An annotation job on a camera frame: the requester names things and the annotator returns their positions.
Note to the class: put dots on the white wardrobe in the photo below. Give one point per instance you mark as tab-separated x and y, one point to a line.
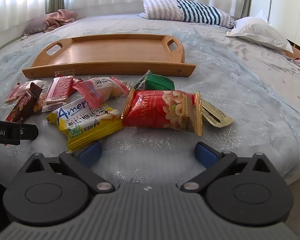
285	5

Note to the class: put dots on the white pillow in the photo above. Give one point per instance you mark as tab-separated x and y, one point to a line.
257	33

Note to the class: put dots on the red peanut snack bag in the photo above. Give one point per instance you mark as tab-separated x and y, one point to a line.
160	110

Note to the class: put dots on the small red item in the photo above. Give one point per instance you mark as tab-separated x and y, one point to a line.
299	62

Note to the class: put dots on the bed with grey sheet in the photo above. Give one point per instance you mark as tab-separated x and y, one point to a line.
115	25

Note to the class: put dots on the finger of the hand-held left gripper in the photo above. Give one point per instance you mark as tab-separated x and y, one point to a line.
30	132

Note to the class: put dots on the purple pillow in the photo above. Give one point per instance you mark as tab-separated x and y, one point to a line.
35	26

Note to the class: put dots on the striped pillow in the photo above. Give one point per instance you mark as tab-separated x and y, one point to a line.
190	12

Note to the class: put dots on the pink cloth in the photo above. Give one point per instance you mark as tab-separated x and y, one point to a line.
58	18

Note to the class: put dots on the wooden tray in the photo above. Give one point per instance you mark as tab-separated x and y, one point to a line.
110	52

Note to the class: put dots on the pink bun packet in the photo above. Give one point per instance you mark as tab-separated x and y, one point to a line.
100	90

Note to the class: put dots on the gold snack packet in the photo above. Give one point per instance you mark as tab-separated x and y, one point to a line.
215	116

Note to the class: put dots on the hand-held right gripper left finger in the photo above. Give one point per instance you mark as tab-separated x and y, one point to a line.
90	153

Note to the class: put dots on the red cracker packet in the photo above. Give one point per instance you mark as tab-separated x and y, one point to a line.
16	92
58	90

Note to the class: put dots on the light blue snowflake cloth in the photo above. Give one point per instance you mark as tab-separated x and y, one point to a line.
240	92

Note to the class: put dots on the brown chocolate bar packet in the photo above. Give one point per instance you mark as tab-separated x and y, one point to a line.
25	105

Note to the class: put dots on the green snack packet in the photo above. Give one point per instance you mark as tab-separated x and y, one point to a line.
157	83

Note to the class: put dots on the small white object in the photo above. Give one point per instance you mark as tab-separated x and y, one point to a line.
23	38

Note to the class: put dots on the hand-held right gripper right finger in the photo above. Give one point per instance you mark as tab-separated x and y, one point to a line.
206	153

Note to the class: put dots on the yellow wafer packet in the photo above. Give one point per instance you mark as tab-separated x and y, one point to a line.
90	123

